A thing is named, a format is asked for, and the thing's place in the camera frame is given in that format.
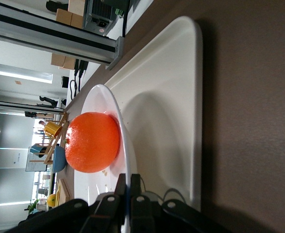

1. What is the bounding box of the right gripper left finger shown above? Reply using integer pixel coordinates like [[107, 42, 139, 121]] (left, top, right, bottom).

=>
[[80, 173, 128, 233]]

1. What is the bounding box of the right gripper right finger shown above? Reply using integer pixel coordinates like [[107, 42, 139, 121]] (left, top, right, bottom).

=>
[[130, 173, 157, 233]]

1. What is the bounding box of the orange fruit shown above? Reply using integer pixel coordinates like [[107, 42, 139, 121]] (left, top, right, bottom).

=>
[[64, 111, 120, 173]]

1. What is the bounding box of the white round plate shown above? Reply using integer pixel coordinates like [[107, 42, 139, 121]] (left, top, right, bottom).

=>
[[73, 83, 139, 233]]

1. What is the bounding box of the yellow lemon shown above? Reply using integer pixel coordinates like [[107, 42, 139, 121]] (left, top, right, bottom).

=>
[[47, 193, 58, 207]]

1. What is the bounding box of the blue bowl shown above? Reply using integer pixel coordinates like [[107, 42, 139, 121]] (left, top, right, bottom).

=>
[[52, 145, 67, 172]]

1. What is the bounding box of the wooden cup rack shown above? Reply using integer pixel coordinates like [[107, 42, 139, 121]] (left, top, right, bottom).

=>
[[29, 111, 69, 165]]

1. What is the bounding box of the yellow cup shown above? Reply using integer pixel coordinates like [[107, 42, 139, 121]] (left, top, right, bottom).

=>
[[44, 121, 62, 138]]

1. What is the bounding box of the cream bear print tray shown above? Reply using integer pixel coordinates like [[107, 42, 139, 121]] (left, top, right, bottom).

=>
[[103, 16, 203, 212]]

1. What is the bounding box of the cardboard box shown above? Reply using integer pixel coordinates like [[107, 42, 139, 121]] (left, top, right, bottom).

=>
[[50, 53, 78, 70], [56, 8, 84, 29]]

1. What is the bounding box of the grey power supply box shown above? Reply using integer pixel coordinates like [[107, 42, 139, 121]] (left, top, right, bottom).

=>
[[83, 0, 131, 37]]

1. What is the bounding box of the aluminium camera mount post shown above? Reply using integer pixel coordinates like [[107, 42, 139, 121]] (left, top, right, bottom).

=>
[[0, 0, 124, 67]]

